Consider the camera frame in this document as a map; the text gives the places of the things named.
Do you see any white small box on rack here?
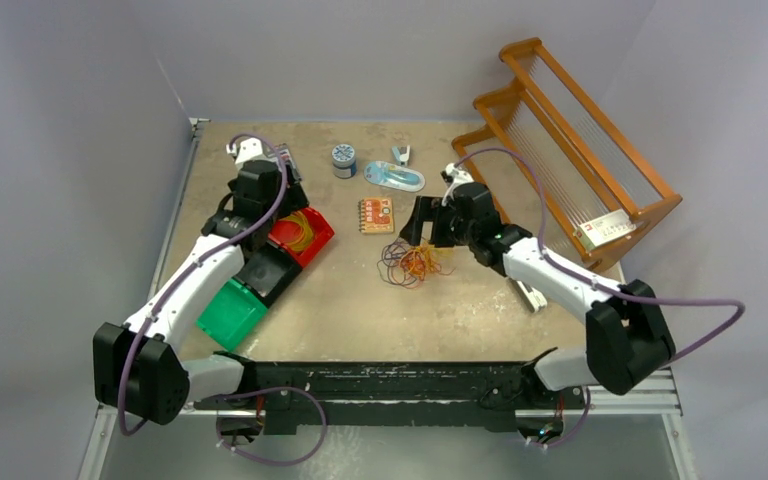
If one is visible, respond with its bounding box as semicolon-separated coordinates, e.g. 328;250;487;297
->
574;210;637;252

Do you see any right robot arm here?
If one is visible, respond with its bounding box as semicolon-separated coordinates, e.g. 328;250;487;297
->
399;182;676;407

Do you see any blue correction tape package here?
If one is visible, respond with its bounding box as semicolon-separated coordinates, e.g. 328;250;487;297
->
363;161;426;193

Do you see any wooden rack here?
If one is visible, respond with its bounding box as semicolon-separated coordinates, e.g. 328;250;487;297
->
451;37;682;272

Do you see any coiled yellow cable in bin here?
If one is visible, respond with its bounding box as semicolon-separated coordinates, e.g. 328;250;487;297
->
277;210;316;254

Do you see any green plastic bin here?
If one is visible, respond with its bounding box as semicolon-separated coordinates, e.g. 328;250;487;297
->
197;279;268;351

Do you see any marker pen pack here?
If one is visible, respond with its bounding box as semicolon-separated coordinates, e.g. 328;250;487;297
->
275;143;303;183

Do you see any orange spiral notebook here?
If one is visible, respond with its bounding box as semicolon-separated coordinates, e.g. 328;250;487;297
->
358;197;395;234

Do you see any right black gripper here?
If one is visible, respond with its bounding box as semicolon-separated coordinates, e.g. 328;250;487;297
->
401;197;477;249

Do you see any black plastic bin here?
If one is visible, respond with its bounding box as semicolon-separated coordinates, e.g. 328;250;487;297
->
233;242;302;308

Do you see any yellow cable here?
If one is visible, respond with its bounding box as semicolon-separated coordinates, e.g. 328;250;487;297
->
277;210;316;254
410;241;457;280

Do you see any red plastic bin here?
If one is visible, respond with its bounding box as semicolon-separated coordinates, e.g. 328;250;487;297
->
269;207;335;268

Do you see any small round tin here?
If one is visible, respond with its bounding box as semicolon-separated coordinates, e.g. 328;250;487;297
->
331;143;357;179

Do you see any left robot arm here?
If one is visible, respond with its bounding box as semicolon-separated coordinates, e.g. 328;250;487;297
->
92;158;308;425

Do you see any white rectangular block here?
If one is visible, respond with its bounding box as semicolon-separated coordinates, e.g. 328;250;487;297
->
511;279;548;313

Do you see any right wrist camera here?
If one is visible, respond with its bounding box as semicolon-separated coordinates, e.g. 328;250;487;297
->
441;163;474;197

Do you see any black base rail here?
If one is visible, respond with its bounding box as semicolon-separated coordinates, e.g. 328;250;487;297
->
194;359;585;437

